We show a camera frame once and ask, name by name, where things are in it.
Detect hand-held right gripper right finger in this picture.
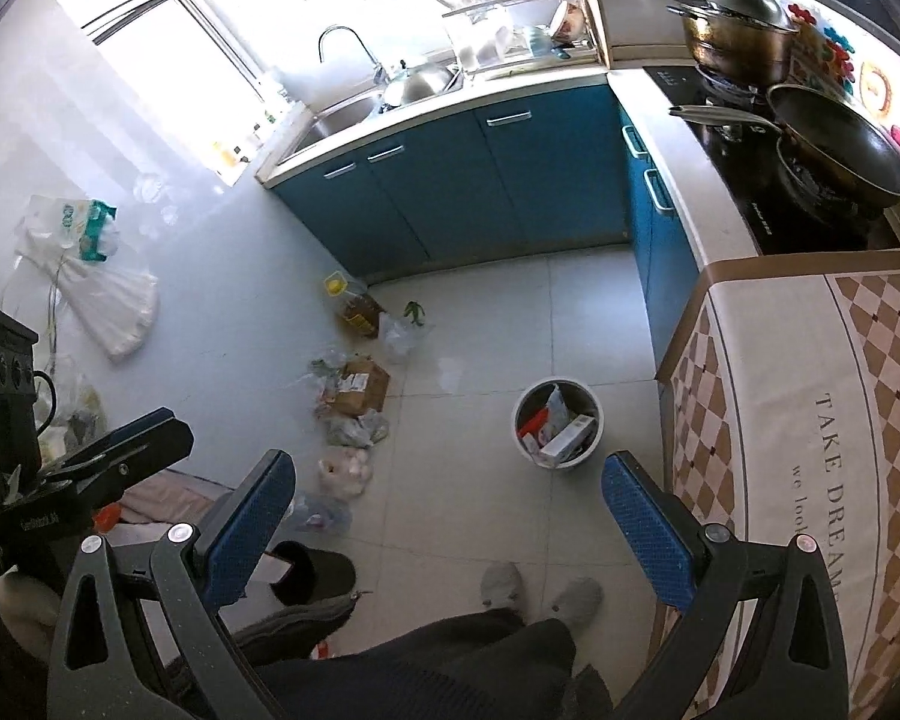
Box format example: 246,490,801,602
600,453,850,720

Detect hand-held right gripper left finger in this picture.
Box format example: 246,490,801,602
45,450,298,720

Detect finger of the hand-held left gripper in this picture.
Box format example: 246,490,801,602
41,409,176,478
45,424,195,532

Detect white round trash bin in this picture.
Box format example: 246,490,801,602
511,379,605,475

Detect red and white packet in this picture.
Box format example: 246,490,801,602
517,411,550,460

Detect pink floor cloth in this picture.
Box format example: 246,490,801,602
116,467,230,530

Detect yellowish plastic bag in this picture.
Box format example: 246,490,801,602
41,356,110,458

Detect clear plastic bag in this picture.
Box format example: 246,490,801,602
377,311,434,362
291,493,353,536

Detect grey slipper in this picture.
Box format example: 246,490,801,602
480,561,526,610
551,577,605,628

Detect pink plastic bag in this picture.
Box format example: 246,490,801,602
317,446,374,500

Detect white hanging plastic bag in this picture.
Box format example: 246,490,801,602
11,193,160,361

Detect crumpled grey plastic bag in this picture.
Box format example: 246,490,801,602
321,411,391,452

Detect brown cardboard box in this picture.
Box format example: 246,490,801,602
334,358,392,419

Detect checkered tablecloth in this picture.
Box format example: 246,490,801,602
654,251,900,720

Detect green and white tissue pack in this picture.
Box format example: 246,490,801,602
75,199,121,265

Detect person's dark trousers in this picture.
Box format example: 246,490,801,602
229,592,616,720

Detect cooking oil bottle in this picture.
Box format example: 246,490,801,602
322,270,388,339

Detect blue stove-side cabinet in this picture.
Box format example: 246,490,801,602
619,109,704,383

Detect black induction cooker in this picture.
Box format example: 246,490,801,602
645,64,900,256

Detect steel kitchen sink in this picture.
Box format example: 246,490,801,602
296,90,385,149

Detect blue sink cabinet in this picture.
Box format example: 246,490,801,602
270,82,632,280

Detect kitchen window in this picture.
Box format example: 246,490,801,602
41,0,271,115

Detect chrome faucet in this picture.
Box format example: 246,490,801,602
316,25,388,85

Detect steel basin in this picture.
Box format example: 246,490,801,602
382,64,458,107

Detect steel stock pot with lid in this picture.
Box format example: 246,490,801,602
664,0,800,88

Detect dish drying rack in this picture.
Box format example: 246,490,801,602
439,0,598,80

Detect dark wok with handle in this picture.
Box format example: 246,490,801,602
669,82,900,211

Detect colourful wall stickers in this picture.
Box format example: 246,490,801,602
787,4,900,181

